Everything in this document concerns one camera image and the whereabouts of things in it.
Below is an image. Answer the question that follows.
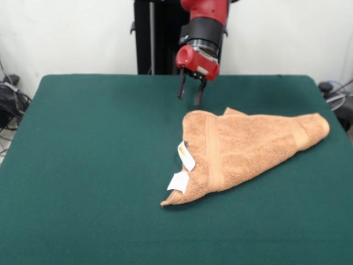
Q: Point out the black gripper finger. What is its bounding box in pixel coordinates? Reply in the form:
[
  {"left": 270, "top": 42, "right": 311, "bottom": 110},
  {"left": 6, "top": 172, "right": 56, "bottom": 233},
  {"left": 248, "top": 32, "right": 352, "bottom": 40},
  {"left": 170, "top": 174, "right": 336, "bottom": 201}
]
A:
[
  {"left": 177, "top": 67, "right": 187, "bottom": 100},
  {"left": 193, "top": 79, "right": 207, "bottom": 107}
]

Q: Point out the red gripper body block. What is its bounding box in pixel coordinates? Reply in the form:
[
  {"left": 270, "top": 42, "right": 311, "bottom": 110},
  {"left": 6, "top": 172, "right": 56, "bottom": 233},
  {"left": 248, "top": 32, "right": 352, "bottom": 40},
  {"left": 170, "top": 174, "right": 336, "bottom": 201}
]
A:
[{"left": 175, "top": 44, "right": 220, "bottom": 82}]

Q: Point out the tan terry towel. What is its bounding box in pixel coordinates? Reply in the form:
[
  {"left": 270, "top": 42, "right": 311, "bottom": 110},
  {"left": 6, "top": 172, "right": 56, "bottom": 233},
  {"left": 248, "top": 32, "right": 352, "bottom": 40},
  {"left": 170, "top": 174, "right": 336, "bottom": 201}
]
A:
[{"left": 160, "top": 107, "right": 330, "bottom": 207}]

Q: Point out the dark green table cloth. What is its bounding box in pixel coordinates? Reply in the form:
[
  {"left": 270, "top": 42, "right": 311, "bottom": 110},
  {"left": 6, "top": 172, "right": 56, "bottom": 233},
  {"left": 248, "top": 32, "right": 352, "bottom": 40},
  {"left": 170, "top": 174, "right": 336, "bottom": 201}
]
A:
[{"left": 0, "top": 73, "right": 353, "bottom": 265}]

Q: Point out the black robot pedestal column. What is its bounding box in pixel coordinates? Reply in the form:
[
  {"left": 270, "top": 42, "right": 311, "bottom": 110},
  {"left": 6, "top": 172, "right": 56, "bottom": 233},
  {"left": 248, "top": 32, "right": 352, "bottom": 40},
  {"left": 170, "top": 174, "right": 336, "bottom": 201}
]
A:
[{"left": 130, "top": 0, "right": 229, "bottom": 75}]

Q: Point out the tangle of black cables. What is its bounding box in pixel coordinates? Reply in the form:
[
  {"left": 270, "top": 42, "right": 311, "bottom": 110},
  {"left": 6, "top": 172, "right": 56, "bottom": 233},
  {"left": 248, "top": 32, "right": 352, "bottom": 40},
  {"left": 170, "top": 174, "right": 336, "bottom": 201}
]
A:
[
  {"left": 325, "top": 79, "right": 353, "bottom": 133},
  {"left": 0, "top": 82, "right": 33, "bottom": 133}
]

